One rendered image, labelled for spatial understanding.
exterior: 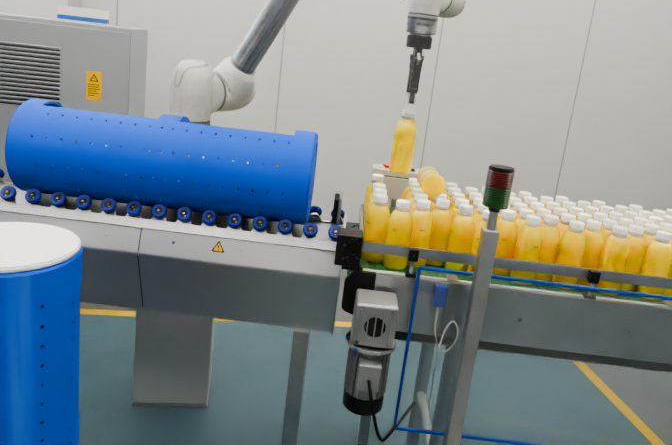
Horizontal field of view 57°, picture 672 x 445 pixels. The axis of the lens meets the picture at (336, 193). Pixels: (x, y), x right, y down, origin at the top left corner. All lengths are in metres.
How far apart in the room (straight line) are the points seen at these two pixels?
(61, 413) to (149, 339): 1.14
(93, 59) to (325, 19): 1.84
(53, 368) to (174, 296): 0.66
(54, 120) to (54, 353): 0.79
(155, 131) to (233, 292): 0.53
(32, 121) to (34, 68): 1.51
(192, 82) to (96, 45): 1.12
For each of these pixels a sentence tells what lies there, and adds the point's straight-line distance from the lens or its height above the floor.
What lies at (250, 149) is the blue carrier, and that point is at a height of 1.18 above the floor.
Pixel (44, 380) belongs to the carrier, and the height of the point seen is 0.79.
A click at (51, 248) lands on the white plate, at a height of 1.04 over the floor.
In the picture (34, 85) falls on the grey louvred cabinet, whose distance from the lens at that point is 3.48.
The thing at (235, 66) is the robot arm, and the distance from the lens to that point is 2.46.
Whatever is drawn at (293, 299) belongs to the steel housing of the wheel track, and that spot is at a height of 0.74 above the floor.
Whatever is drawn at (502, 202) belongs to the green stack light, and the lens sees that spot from 1.53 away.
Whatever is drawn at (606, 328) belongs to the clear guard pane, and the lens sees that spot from 1.86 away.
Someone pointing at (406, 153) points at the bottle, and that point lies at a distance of 1.90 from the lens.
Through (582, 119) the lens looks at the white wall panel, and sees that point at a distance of 5.26.
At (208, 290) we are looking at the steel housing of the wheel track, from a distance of 1.93.
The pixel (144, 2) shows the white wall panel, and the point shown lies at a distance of 4.62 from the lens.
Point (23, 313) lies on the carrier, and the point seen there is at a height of 0.94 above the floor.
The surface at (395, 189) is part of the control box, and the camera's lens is 2.14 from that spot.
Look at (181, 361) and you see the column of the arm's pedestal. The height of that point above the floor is 0.20.
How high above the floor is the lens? 1.51
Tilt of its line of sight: 14 degrees down
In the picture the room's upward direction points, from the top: 7 degrees clockwise
